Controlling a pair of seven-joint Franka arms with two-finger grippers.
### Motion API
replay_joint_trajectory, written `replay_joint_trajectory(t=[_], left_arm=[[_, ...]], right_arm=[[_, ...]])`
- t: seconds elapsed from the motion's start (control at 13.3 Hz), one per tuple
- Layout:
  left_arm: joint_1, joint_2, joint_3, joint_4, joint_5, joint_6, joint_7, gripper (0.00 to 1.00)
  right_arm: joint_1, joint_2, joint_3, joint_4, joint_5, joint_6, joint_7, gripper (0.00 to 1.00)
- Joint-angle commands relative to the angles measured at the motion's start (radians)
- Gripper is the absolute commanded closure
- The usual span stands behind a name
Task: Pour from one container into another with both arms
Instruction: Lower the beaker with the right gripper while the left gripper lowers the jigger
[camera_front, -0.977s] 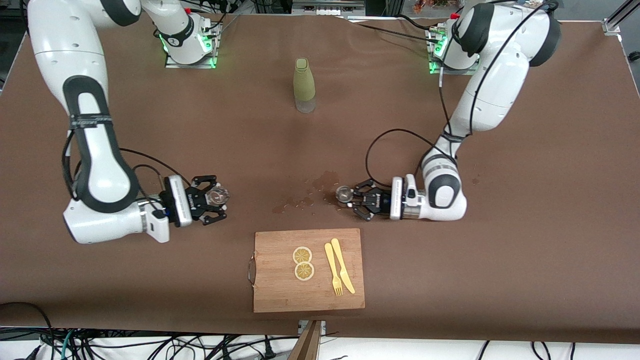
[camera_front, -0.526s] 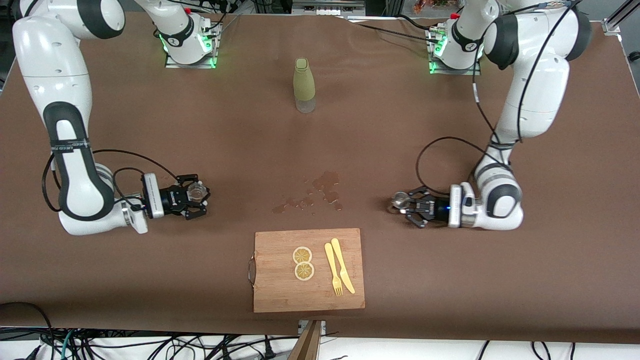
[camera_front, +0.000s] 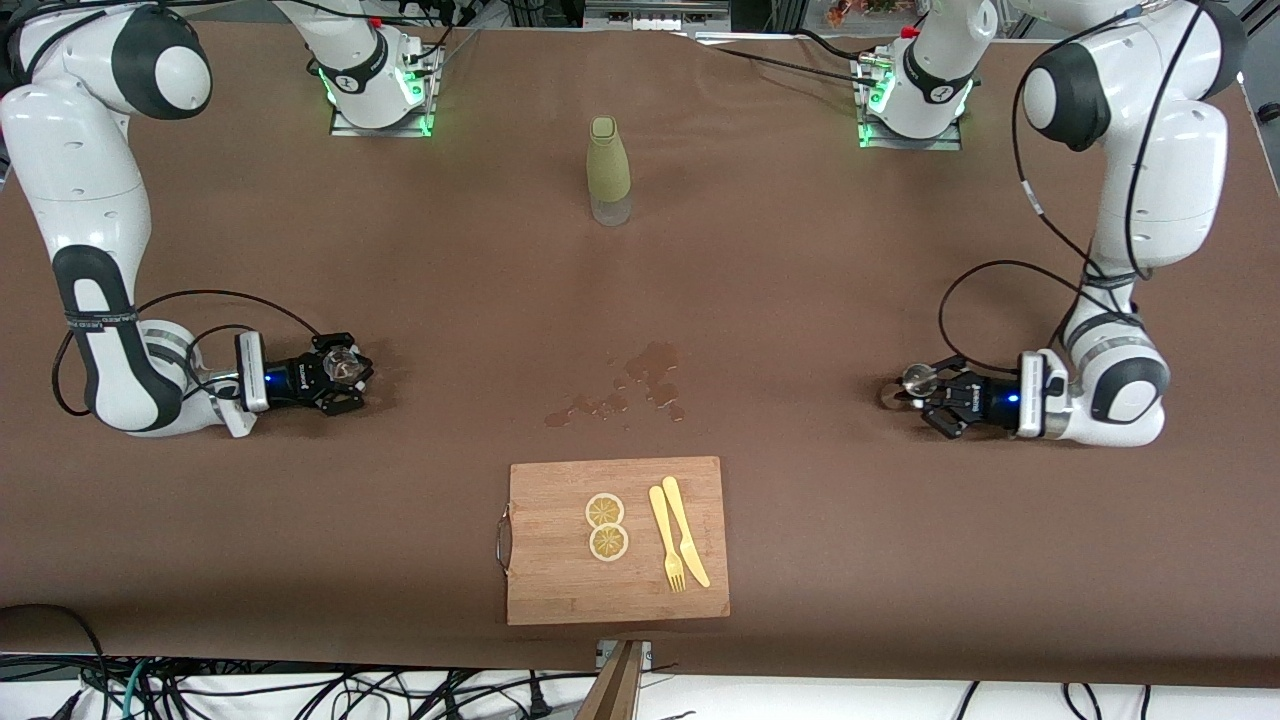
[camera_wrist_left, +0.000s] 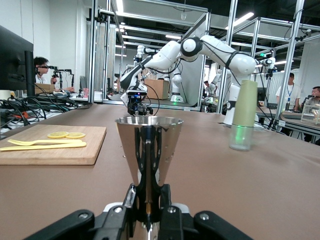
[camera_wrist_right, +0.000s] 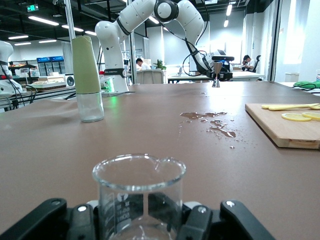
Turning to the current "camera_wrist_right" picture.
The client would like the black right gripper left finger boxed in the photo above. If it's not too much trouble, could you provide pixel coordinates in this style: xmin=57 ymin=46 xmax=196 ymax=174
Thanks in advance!
xmin=0 ymin=198 xmax=97 ymax=240

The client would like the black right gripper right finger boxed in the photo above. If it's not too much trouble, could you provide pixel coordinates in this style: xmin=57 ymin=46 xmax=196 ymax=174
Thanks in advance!
xmin=176 ymin=199 xmax=276 ymax=240

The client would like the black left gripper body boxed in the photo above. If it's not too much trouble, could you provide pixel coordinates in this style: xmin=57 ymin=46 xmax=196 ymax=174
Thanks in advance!
xmin=222 ymin=62 xmax=234 ymax=82

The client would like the steel double jigger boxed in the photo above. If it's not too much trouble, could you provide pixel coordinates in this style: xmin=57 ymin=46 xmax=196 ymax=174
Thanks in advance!
xmin=212 ymin=62 xmax=223 ymax=89

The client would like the clear glass measuring beaker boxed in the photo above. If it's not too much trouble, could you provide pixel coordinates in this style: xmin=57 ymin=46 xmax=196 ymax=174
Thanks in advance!
xmin=92 ymin=153 xmax=187 ymax=240

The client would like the white office desk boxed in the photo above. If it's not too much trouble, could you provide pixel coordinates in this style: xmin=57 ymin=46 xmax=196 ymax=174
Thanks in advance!
xmin=167 ymin=70 xmax=266 ymax=84

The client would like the seated person white shirt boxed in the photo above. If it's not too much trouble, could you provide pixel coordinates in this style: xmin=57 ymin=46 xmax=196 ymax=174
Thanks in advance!
xmin=135 ymin=57 xmax=152 ymax=71
xmin=242 ymin=54 xmax=257 ymax=74

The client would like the black office chair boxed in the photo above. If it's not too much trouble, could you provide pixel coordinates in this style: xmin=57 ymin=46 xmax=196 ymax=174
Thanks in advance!
xmin=254 ymin=54 xmax=262 ymax=74

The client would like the brown liquid spill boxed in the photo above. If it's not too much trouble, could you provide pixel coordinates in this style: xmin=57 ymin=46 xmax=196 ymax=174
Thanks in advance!
xmin=178 ymin=111 xmax=237 ymax=150

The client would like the yellow plastic knife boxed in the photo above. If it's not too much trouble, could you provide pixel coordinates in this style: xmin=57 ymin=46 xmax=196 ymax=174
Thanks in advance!
xmin=261 ymin=102 xmax=320 ymax=109

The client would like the green potted plant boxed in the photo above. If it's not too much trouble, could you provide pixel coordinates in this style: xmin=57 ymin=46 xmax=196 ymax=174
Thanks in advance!
xmin=152 ymin=59 xmax=167 ymax=71

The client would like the white mesh office chair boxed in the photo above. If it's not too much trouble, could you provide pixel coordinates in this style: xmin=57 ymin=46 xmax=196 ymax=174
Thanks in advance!
xmin=136 ymin=69 xmax=165 ymax=85

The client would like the white waste bin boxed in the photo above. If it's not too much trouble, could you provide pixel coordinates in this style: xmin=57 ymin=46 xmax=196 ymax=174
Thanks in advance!
xmin=284 ymin=72 xmax=300 ymax=83

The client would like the yellow plastic fork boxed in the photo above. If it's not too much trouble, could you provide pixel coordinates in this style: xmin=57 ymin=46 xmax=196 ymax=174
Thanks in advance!
xmin=268 ymin=104 xmax=320 ymax=111

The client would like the green cloth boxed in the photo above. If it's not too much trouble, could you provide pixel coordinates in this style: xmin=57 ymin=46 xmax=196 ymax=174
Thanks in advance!
xmin=292 ymin=79 xmax=320 ymax=89

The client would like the lemon slice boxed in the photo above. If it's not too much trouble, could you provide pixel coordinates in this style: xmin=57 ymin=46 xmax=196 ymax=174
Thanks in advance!
xmin=301 ymin=111 xmax=320 ymax=120
xmin=281 ymin=112 xmax=313 ymax=123

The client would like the wooden cutting board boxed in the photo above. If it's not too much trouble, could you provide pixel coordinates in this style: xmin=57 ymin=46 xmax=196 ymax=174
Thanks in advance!
xmin=244 ymin=102 xmax=320 ymax=151

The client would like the brown table cover sheet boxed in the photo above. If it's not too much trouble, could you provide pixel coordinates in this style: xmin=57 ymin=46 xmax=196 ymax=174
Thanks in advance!
xmin=0 ymin=81 xmax=320 ymax=240

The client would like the green sleeved glass bottle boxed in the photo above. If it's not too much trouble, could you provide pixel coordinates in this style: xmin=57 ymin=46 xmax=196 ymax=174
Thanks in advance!
xmin=71 ymin=35 xmax=105 ymax=124

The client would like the white round door appliance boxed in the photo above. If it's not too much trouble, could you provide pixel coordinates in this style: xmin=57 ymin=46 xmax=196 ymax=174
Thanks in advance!
xmin=64 ymin=73 xmax=76 ymax=89

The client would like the background white robot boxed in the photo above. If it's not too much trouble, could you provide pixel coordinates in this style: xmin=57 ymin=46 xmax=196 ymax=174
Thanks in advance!
xmin=0 ymin=40 xmax=24 ymax=97

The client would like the glass door display fridge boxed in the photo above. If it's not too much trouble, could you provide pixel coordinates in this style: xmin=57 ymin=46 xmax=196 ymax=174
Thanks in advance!
xmin=36 ymin=55 xmax=67 ymax=76

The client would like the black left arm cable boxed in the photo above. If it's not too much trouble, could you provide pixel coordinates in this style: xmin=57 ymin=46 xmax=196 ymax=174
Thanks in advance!
xmin=162 ymin=0 xmax=213 ymax=77

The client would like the aluminium frame post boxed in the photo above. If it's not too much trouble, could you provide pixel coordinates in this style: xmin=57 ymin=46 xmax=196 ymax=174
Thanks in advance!
xmin=128 ymin=0 xmax=138 ymax=85
xmin=64 ymin=0 xmax=76 ymax=41

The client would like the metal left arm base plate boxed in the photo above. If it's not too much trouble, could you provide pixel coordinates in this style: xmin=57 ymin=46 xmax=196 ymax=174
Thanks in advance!
xmin=99 ymin=90 xmax=137 ymax=98

